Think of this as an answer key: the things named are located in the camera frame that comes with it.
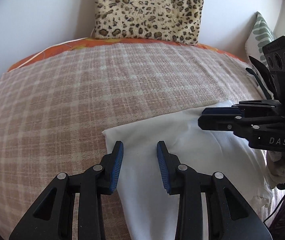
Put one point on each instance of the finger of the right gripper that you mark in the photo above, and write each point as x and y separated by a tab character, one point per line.
225	109
226	122

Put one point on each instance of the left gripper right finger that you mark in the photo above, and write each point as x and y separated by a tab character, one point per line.
210	200

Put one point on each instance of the white gloved right hand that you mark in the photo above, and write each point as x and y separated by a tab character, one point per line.
275	169

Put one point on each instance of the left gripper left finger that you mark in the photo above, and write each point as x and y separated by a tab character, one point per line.
51	215

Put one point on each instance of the leopard print cushion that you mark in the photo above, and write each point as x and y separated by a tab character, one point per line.
166	20

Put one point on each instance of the beige plaid blanket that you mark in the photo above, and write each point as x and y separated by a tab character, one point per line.
53	112

